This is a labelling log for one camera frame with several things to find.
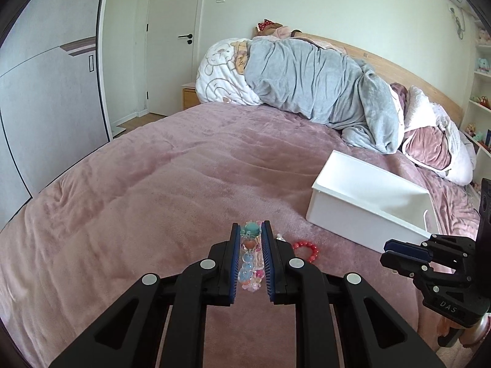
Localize wooden nightstand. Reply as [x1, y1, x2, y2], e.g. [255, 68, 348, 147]
[181, 82, 200, 110]

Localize red bead bracelet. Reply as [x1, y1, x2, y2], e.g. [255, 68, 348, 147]
[292, 240, 321, 264]

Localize white cartoon print pillow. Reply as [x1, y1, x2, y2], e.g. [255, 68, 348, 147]
[195, 37, 265, 106]

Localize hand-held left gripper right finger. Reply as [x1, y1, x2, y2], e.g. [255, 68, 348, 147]
[261, 220, 447, 368]

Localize white plastic box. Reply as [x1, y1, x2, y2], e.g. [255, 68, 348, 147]
[306, 150, 441, 254]

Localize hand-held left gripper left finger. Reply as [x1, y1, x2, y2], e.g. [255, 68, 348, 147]
[49, 223, 242, 368]

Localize pink velvet pillow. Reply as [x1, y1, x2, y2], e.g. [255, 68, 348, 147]
[403, 126, 452, 171]

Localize grey power cable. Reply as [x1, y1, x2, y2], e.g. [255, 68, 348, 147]
[449, 6, 466, 41]

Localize grey blanket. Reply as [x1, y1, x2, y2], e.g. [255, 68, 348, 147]
[244, 38, 405, 155]

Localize colorful bead bracelet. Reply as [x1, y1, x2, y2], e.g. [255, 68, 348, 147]
[238, 220, 267, 291]

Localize grey wardrobe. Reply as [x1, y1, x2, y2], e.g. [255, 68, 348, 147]
[0, 0, 114, 234]

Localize wooden headboard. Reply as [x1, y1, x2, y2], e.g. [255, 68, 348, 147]
[253, 25, 465, 131]

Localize white door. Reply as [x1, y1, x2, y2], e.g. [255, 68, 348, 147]
[144, 0, 204, 115]

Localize pink plush bed blanket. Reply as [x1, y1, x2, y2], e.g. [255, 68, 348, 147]
[0, 102, 482, 368]

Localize light pink blanket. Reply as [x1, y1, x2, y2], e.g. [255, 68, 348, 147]
[265, 25, 346, 51]

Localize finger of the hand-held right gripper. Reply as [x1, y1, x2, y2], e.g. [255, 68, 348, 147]
[384, 234, 478, 266]
[381, 250, 457, 282]

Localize white fluffy blanket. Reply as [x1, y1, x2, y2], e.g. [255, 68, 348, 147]
[403, 86, 477, 185]

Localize white wall shelf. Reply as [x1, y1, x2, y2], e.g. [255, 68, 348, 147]
[460, 19, 491, 169]

